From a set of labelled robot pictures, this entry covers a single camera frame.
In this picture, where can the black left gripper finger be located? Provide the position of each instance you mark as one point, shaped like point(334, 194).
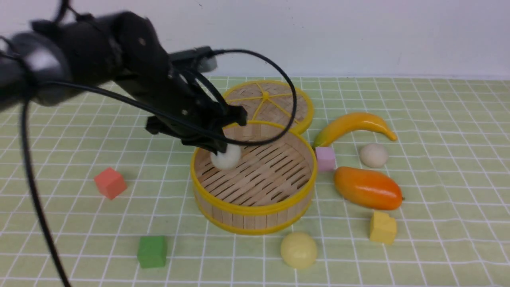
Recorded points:
point(155, 126)

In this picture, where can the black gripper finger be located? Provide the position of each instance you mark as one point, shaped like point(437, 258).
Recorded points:
point(231, 114)

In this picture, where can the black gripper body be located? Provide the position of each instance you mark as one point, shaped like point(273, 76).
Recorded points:
point(184, 98)

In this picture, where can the white bun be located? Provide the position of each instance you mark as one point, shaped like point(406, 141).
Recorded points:
point(373, 155)
point(227, 160)

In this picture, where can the yellow bun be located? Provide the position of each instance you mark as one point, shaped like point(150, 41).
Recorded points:
point(298, 250)

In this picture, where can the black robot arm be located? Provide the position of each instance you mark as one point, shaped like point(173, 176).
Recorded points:
point(84, 52)

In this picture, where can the bamboo steamer lid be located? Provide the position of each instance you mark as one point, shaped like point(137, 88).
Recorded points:
point(272, 101)

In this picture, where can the bamboo steamer tray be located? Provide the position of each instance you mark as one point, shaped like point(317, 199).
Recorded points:
point(270, 188)

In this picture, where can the pink foam cube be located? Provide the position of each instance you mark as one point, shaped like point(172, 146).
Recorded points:
point(325, 158)

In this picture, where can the red foam cube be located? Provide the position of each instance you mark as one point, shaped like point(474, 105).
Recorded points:
point(110, 183)

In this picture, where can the green foam cube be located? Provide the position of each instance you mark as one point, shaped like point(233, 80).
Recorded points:
point(152, 252)

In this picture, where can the yellow toy banana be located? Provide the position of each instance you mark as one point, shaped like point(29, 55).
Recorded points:
point(351, 122)

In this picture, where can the orange toy mango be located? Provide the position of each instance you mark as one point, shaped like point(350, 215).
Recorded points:
point(368, 188)

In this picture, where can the yellow foam cube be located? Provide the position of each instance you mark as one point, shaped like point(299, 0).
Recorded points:
point(383, 228)

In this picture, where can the green checkered tablecloth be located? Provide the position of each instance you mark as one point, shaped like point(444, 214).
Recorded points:
point(451, 160)

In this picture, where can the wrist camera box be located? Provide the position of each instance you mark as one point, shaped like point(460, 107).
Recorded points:
point(200, 59)

